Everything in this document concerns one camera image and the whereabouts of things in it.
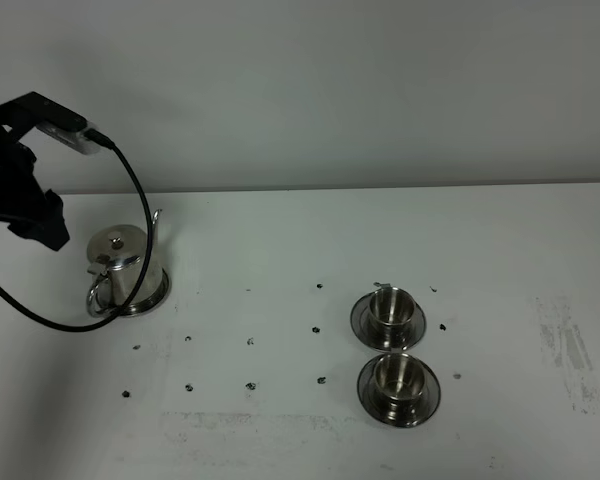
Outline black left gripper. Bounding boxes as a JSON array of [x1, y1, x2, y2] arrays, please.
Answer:
[[0, 92, 86, 250]]

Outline stainless steel teapot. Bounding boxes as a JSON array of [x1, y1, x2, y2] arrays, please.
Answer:
[[86, 224, 170, 318]]

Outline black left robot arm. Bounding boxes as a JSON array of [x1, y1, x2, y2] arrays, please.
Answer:
[[0, 92, 90, 251]]

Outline far stainless steel saucer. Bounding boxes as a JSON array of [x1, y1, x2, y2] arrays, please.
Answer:
[[350, 291, 427, 352]]

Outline stainless steel saucer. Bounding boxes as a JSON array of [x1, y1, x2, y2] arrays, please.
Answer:
[[357, 353, 441, 428], [350, 291, 427, 352]]

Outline far stainless steel teacup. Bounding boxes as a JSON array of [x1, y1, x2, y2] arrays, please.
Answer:
[[368, 286, 416, 332]]

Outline stainless steel teacup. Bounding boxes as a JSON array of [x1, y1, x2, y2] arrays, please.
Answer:
[[368, 286, 416, 332], [372, 353, 426, 402]]

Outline near stainless steel saucer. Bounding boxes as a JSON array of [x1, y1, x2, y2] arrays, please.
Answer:
[[357, 353, 441, 428]]

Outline near stainless steel teacup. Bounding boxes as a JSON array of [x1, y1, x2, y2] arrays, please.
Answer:
[[372, 353, 426, 402]]

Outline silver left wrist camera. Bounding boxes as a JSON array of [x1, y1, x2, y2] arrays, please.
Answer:
[[36, 122, 100, 155]]

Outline black left camera cable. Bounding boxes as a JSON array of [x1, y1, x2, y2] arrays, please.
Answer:
[[0, 129, 160, 333]]

